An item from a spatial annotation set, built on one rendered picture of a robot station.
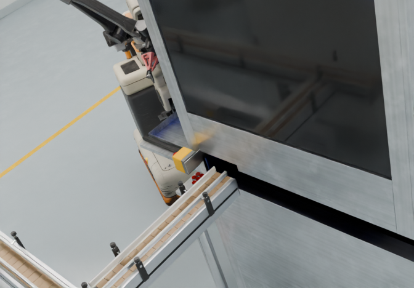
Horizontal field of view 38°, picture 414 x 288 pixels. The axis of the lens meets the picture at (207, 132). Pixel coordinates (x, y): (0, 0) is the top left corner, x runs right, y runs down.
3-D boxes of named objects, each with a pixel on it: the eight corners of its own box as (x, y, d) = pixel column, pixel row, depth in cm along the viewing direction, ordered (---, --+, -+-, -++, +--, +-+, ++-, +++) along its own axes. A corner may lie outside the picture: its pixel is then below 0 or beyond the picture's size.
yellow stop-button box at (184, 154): (200, 164, 240) (195, 151, 236) (188, 175, 237) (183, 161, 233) (187, 159, 245) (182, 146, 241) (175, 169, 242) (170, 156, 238)
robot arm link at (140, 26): (143, 23, 279) (135, 39, 278) (131, 11, 269) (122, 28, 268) (163, 29, 274) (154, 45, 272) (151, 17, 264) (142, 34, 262)
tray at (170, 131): (239, 125, 268) (238, 119, 266) (201, 160, 256) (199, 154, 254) (187, 108, 290) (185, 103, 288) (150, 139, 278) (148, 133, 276)
